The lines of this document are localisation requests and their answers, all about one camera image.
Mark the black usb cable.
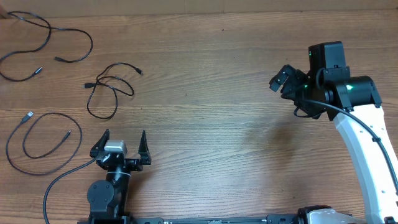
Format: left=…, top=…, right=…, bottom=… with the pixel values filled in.
left=83, top=62, right=144, bottom=120

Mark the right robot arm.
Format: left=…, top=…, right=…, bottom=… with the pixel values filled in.
left=269, top=41, right=397, bottom=223

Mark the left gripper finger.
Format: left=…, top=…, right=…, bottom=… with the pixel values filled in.
left=90, top=129, right=110, bottom=158
left=138, top=130, right=152, bottom=165

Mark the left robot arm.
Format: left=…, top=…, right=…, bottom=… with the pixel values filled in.
left=87, top=129, right=152, bottom=223

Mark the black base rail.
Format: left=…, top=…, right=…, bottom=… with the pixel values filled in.
left=132, top=214, right=310, bottom=224

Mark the separated black cable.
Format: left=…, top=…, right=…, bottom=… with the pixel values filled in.
left=0, top=11, right=94, bottom=83
left=5, top=111, right=83, bottom=176

